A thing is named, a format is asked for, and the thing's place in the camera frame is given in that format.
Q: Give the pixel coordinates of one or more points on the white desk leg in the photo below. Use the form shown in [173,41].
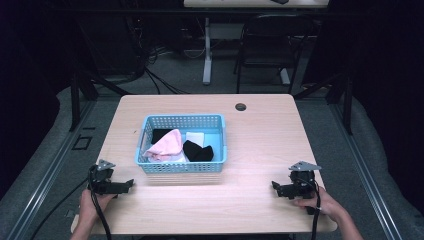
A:
[207,53]

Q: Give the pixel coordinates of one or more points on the black square floor frame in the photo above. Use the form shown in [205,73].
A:
[74,146]

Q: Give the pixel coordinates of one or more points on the white desk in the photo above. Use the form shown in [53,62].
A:
[233,3]

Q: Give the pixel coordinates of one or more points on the black object on desk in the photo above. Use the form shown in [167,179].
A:
[280,1]

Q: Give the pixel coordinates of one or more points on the pink sock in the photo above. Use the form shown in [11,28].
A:
[167,143]

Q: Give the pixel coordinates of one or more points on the small black sock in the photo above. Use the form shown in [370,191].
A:
[158,134]

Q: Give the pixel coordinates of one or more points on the white cloth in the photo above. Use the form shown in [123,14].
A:
[175,159]

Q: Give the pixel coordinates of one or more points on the person's right hand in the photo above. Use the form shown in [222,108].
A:
[325,205]

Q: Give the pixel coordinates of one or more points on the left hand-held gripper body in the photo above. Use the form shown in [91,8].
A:
[101,178]

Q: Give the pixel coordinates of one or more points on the black metal chair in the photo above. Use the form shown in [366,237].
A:
[273,50]

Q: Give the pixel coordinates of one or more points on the person's left hand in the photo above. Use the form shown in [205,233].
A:
[89,206]

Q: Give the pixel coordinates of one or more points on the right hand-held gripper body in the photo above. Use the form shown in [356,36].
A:
[302,181]

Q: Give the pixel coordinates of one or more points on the aluminium floor rail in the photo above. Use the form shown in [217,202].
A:
[366,180]
[43,180]

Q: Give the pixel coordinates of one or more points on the white desk foot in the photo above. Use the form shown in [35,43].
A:
[284,76]

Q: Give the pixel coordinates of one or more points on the blue plastic basket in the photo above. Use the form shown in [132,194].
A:
[181,167]

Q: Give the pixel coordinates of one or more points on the black metal stand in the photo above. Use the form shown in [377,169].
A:
[346,106]
[75,100]

